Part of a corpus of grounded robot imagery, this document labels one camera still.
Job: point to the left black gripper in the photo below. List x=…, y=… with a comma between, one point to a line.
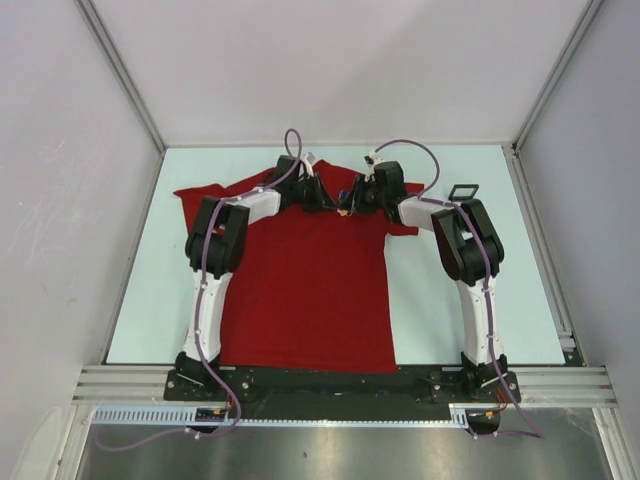
x=321, y=199

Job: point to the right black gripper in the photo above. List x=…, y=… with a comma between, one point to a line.
x=360, y=186

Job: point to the red t-shirt garment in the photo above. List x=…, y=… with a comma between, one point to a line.
x=311, y=292

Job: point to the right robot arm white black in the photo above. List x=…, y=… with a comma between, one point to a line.
x=470, y=252

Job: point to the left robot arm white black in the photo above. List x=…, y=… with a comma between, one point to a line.
x=216, y=245

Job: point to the black open small box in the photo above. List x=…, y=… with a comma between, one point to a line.
x=463, y=192

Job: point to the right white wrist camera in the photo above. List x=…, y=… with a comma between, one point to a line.
x=372, y=160

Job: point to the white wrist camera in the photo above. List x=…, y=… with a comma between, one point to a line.
x=308, y=160
x=372, y=160

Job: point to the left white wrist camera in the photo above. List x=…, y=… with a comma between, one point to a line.
x=308, y=160

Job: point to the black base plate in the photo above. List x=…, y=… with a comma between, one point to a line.
x=190, y=381

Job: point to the slotted cable duct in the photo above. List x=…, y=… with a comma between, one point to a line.
x=454, y=418

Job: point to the aluminium front rail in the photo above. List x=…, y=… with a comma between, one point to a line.
x=567, y=387

